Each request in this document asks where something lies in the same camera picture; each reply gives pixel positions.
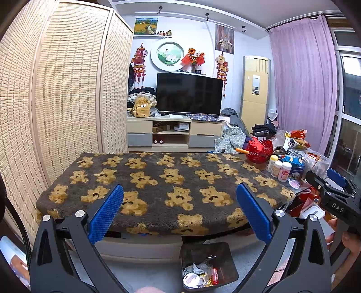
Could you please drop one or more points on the landscape painting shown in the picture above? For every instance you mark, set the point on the landscape painting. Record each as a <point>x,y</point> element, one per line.
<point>146,26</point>

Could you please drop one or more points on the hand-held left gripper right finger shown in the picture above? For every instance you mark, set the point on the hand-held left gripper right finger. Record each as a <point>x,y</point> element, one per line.
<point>253,217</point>

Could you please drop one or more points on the clear plastic bag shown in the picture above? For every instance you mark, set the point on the clear plastic bag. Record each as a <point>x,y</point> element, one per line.
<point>209,271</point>

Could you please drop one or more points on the white round device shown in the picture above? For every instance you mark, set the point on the white round device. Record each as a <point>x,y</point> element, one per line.
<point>181,127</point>

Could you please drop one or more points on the orange stick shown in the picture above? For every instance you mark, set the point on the orange stick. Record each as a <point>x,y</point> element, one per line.
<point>242,150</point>

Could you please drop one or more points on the white bottle red label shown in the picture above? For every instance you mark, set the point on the white bottle red label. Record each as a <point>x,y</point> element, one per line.
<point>284,172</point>

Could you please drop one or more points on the window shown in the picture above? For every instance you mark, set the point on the window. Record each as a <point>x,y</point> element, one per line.
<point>349,107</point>

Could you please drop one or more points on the yellow snack wrapper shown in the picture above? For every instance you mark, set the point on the yellow snack wrapper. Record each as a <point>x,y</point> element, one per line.
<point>207,281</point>

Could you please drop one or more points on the bamboo folding screen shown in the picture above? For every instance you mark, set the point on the bamboo folding screen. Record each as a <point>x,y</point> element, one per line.
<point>65,93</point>

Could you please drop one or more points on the camouflage cloth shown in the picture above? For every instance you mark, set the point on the camouflage cloth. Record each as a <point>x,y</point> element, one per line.
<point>230,139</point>

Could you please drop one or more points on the purple curtain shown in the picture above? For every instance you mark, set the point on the purple curtain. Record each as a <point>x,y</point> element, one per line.
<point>301,84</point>

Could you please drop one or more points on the person's right hand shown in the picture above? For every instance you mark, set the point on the person's right hand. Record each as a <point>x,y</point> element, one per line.
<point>352,242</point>

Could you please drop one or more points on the grey bear print blanket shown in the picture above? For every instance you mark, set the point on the grey bear print blanket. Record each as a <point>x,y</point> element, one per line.
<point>169,174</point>

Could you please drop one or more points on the red box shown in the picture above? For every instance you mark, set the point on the red box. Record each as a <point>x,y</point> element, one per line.
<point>306,201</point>

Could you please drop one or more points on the beige standing air conditioner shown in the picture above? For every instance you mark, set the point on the beige standing air conditioner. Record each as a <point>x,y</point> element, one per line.
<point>255,93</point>

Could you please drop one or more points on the red horse hanging ornament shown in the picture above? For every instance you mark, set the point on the red horse hanging ornament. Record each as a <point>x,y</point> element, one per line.
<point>139,56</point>

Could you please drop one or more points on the vase with sunflower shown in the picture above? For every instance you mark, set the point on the vase with sunflower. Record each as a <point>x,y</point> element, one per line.
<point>193,60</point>

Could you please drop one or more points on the yellow backpack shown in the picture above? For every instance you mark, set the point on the yellow backpack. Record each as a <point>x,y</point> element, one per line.
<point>141,107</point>

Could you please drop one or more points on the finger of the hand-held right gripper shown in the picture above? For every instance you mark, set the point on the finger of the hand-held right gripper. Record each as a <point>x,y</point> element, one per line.
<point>324,184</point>
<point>337,177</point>

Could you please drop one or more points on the clear plastic container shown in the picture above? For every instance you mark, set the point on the clear plastic container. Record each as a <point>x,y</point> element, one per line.
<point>317,163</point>

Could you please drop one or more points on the pink hairbrush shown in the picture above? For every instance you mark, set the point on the pink hairbrush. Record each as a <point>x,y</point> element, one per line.
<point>295,182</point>

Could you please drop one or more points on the dark wall poster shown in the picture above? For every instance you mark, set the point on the dark wall poster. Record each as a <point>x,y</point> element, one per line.
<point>224,38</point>

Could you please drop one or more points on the red basket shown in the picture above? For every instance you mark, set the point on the red basket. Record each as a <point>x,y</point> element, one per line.
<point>258,150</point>

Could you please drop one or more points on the blue round tin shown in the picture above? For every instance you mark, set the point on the blue round tin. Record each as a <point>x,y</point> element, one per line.
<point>296,166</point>

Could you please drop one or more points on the brown horse hanging ornament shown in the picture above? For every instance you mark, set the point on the brown horse hanging ornament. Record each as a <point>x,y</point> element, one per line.
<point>222,66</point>

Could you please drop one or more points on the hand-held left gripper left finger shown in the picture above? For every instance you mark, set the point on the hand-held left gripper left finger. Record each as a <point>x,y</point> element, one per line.
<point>108,214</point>

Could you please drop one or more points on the white printed package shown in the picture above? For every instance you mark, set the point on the white printed package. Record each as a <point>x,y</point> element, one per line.
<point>12,259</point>

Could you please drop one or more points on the black bag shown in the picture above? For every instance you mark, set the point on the black bag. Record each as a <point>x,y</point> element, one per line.
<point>263,129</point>

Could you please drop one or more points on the black curtain rod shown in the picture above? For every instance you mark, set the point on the black curtain rod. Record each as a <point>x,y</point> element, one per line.
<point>296,19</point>

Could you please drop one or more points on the yellow cap white bottle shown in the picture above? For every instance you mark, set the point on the yellow cap white bottle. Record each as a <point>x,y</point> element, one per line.
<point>272,163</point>

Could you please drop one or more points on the grey jacket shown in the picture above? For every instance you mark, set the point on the grey jacket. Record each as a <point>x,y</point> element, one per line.
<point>234,118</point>

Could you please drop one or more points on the small white bottle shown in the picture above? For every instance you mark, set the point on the small white bottle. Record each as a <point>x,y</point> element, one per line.
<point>277,169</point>

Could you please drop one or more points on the beige grey tv cabinet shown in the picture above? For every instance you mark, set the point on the beige grey tv cabinet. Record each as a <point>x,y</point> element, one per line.
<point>141,128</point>

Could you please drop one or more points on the red can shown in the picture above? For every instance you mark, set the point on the red can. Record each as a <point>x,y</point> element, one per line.
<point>215,276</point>

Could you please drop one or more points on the orange snack packets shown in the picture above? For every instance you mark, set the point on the orange snack packets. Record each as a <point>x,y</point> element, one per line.
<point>299,138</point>

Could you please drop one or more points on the white round lid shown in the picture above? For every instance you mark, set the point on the white round lid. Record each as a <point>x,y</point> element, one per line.
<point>191,279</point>

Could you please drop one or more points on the white plastic bag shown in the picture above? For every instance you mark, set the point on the white plastic bag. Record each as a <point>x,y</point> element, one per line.
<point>196,267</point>

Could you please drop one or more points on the dark patterned cloth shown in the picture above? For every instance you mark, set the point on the dark patterned cloth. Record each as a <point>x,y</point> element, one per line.
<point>203,117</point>

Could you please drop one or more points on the row of small figurines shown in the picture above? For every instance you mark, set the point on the row of small figurines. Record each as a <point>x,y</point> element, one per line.
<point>163,33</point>

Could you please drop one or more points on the black trash bin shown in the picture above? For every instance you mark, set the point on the black trash bin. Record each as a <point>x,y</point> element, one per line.
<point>225,253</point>

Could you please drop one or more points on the brown cardboard box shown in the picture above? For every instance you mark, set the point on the brown cardboard box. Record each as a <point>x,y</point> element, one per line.
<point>160,129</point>

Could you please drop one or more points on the black television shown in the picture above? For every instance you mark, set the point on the black television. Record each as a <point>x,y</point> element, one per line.
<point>189,93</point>

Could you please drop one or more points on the round white wall plate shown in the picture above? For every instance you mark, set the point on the round white wall plate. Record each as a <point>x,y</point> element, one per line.
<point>167,56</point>

